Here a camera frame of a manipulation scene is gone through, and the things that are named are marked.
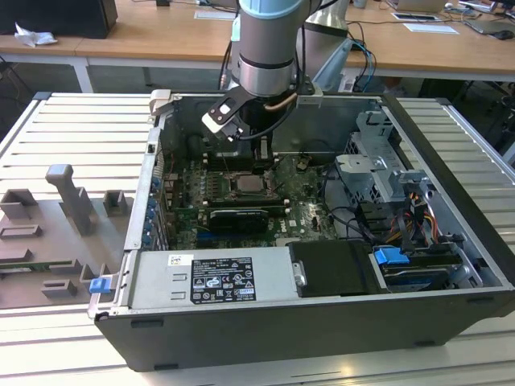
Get silver CPU green edge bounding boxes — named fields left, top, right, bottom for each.
left=234, top=175, right=264, bottom=195

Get CPU socket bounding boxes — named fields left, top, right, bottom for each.
left=226, top=169, right=281, bottom=202

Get black RAM slot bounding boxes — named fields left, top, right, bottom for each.
left=205, top=200, right=291, bottom=212
left=205, top=195, right=290, bottom=204

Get green motherboard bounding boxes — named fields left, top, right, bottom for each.
left=160, top=154, right=345, bottom=251

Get grey case latch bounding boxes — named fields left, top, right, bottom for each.
left=147, top=88, right=175, bottom=118

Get black graphics card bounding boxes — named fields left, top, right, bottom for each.
left=208, top=207, right=269, bottom=235

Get long wooden desk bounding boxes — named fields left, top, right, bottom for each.
left=0, top=0, right=515, bottom=94

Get silver metal drive cage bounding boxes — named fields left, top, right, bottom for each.
left=332, top=109, right=435, bottom=206

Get black plastic shroud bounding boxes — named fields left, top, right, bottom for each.
left=288, top=238, right=379, bottom=299

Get white framed tablet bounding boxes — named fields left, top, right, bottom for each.
left=392, top=11, right=438, bottom=23

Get silver power supply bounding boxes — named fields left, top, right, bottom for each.
left=129, top=245, right=307, bottom=311

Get beige laptop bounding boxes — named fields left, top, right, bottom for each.
left=385, top=0, right=443, bottom=13

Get hard disk blue carrier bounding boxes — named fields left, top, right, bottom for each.
left=373, top=245, right=462, bottom=294

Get white paper sheet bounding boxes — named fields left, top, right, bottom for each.
left=402, top=22, right=459, bottom=35

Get black computer box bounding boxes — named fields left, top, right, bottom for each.
left=0, top=0, right=118, bottom=40

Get black PC case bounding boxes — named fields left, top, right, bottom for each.
left=87, top=88, right=515, bottom=373

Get crumpled white paper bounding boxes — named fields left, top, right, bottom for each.
left=14, top=22, right=58, bottom=48

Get grey laptop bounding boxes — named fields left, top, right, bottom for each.
left=462, top=18, right=515, bottom=35

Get grey parts rack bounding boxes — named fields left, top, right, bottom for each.
left=0, top=162, right=137, bottom=310

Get green RAM stick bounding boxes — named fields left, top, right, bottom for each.
left=0, top=261, right=56, bottom=271

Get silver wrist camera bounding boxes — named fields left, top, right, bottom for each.
left=200, top=90, right=247, bottom=142

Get silver desk cable grommet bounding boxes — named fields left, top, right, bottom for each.
left=194, top=10, right=238, bottom=21

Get black cable bundle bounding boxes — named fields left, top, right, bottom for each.
left=321, top=164, right=407, bottom=253

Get coloured power wires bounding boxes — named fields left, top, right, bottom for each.
left=402, top=191, right=442, bottom=247

